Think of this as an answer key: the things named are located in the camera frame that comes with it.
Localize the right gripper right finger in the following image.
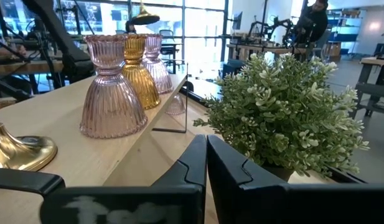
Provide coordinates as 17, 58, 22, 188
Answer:
207, 134, 384, 224

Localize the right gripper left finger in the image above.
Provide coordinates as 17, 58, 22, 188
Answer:
40, 134, 208, 224

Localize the pink ribbed glass candle holder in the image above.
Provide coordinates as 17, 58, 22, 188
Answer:
165, 93, 186, 116
141, 33, 174, 95
79, 34, 148, 139

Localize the amber ribbed glass candle holder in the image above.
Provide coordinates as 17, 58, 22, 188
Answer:
121, 33, 162, 110

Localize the tall gold candlestick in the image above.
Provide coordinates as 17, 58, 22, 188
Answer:
0, 111, 58, 172

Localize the green potted plant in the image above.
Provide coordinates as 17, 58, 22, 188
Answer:
193, 52, 370, 183

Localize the dark blue bin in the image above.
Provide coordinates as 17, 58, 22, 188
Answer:
221, 58, 245, 78

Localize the black office chair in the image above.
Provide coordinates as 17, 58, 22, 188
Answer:
159, 29, 183, 75

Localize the wooden shelf with black legs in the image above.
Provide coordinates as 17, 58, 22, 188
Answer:
0, 63, 189, 224

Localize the background wooden table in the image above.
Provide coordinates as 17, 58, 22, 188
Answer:
225, 42, 307, 62

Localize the person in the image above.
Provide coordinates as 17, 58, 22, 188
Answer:
293, 0, 329, 46
124, 20, 137, 34

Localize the background computer monitor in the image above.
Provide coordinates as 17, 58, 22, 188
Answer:
231, 11, 243, 31

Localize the cardboard box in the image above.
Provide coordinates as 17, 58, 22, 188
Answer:
325, 41, 342, 62

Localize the wooden workbench with grey legs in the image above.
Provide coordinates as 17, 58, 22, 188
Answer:
350, 55, 384, 118

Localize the background wooden desk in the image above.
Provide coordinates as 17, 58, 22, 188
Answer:
0, 58, 65, 75

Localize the blue storage shelving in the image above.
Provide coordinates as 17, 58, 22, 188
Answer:
327, 8, 364, 58

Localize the black window frame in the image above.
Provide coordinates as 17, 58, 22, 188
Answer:
0, 0, 230, 63

